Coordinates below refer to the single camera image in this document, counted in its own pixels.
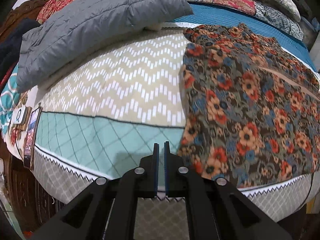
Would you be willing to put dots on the carved wooden headboard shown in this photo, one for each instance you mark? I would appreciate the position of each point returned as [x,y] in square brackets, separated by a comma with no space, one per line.
[28,9]

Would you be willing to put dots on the grey quilted puffer jacket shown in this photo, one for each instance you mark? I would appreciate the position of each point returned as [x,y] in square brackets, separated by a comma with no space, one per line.
[81,26]

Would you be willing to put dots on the small book stack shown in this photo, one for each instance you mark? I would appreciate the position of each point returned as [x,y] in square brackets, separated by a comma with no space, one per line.
[23,132]

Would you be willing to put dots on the floral patterned garment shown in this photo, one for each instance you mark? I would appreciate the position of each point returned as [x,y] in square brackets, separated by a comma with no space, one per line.
[249,102]

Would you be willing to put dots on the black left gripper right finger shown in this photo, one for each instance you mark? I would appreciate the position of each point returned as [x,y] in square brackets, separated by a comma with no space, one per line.
[215,208]

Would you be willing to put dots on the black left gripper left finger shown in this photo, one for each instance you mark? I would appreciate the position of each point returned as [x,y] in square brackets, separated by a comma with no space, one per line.
[106,209]

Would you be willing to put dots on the teal quilted mattress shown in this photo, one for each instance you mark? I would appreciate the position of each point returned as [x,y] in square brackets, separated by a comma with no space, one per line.
[72,150]

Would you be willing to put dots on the beige chevron bed cover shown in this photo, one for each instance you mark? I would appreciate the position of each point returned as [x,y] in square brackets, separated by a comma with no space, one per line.
[135,80]

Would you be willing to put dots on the teal patterned pillow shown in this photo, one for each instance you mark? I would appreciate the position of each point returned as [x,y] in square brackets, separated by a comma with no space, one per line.
[9,100]

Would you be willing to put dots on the grey speckled blanket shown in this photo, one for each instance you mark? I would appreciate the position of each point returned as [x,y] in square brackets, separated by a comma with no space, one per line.
[278,20]

